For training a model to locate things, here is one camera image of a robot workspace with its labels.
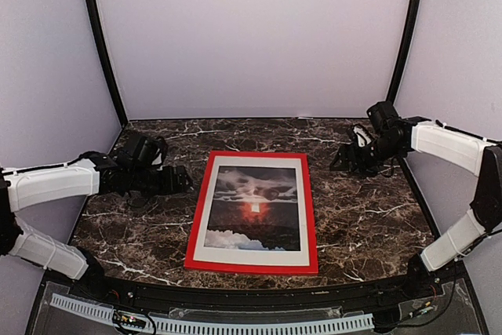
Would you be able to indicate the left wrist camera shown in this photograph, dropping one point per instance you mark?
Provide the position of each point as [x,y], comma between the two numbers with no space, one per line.
[161,150]

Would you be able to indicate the black corner post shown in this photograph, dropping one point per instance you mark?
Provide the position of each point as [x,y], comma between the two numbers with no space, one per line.
[105,61]
[403,51]

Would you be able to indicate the white photo mat board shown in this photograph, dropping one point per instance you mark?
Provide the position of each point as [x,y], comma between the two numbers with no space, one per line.
[302,213]

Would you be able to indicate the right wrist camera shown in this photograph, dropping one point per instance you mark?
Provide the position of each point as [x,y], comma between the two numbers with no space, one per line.
[360,135]

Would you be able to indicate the left black corner post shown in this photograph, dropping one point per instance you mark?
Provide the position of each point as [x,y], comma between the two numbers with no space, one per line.
[105,61]

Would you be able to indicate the black front rail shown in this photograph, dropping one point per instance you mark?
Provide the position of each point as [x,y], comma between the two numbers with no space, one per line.
[378,295]

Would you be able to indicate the sunset seascape photo print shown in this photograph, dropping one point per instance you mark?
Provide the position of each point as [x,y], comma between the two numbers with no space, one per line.
[254,208]

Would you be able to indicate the wooden red-edged picture frame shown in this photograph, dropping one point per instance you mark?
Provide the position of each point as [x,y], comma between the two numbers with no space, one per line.
[310,213]

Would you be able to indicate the right black corner post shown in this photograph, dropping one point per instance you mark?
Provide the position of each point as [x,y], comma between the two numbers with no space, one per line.
[403,51]

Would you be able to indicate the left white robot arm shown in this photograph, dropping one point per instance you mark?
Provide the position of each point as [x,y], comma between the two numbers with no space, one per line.
[137,166]

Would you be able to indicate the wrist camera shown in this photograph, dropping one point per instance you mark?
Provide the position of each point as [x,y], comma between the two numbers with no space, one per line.
[161,150]
[360,135]

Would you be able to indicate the white slotted cable duct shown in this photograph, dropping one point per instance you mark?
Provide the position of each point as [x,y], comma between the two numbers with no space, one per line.
[216,323]

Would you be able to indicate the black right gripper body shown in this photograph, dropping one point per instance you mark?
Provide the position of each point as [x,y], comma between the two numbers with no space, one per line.
[368,161]

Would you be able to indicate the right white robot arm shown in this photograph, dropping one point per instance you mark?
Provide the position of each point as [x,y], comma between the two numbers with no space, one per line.
[459,171]

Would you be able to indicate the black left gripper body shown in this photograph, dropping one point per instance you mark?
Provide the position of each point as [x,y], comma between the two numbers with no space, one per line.
[143,182]

